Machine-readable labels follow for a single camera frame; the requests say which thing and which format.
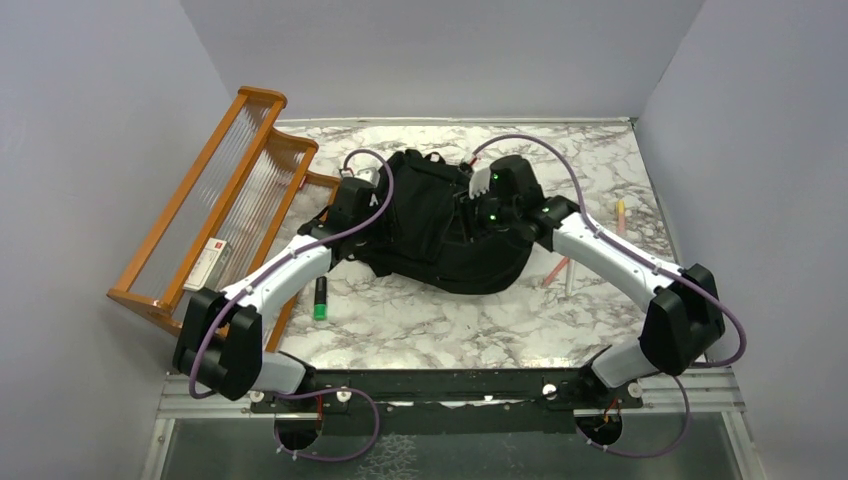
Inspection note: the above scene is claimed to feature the black student backpack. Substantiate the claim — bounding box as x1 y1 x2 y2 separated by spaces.
347 149 532 295

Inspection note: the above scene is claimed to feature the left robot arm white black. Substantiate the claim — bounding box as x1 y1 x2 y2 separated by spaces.
172 177 395 411

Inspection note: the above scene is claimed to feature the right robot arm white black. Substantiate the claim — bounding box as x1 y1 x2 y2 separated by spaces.
460 155 725 407

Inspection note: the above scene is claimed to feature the orange pencil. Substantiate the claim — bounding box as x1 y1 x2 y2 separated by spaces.
542 257 570 287

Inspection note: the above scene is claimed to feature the white pencil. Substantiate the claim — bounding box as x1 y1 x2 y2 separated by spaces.
565 260 577 297

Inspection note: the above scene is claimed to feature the green black marker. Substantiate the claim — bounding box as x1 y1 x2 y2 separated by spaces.
313 276 328 321

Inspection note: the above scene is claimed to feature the yellow highlighter pen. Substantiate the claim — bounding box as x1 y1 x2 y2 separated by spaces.
616 199 627 237

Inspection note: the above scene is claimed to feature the orange wooden rack shelf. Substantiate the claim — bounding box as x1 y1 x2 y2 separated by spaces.
107 86 340 336

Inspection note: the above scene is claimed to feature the white red small box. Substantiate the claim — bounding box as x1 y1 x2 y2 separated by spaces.
183 238 231 292

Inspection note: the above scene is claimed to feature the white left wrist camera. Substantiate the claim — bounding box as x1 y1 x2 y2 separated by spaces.
354 167 381 187

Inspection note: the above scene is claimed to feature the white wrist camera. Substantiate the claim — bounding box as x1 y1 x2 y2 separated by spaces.
354 167 381 187
468 167 491 199

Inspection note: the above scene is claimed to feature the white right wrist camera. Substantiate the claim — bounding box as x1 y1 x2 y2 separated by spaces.
468 167 491 199

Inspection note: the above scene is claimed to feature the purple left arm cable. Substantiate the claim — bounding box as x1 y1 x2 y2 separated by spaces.
188 148 396 465

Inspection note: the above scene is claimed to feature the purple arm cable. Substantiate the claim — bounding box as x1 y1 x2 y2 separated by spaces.
188 148 396 465
467 133 749 461

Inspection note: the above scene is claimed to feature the black metal base rail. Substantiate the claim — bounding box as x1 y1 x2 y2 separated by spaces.
250 368 643 436

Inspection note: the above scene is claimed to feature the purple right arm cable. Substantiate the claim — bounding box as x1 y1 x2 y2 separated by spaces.
467 133 749 461

